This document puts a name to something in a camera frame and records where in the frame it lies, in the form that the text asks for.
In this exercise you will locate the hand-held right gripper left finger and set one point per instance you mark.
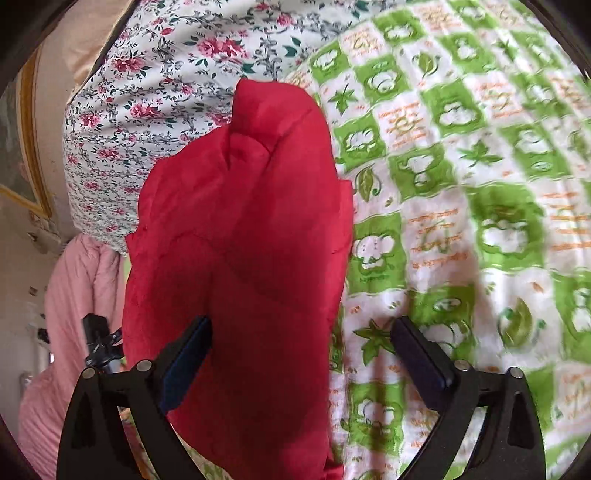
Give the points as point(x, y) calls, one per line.
point(184, 364)

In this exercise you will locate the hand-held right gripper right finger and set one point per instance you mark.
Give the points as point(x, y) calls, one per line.
point(422, 364)

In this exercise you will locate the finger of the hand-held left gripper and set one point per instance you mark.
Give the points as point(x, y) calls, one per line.
point(99, 341)

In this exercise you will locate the red quilted jacket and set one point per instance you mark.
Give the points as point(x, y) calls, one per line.
point(240, 230)

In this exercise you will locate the pink blanket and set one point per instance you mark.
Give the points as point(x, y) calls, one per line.
point(69, 286)

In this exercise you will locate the green patterned blanket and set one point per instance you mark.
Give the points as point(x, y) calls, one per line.
point(461, 230)

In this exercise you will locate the floral quilt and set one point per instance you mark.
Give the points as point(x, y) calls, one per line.
point(138, 115)

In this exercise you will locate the beige headboard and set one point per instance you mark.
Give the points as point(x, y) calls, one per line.
point(78, 55)

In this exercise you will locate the gold picture frame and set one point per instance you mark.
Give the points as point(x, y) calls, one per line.
point(32, 115)

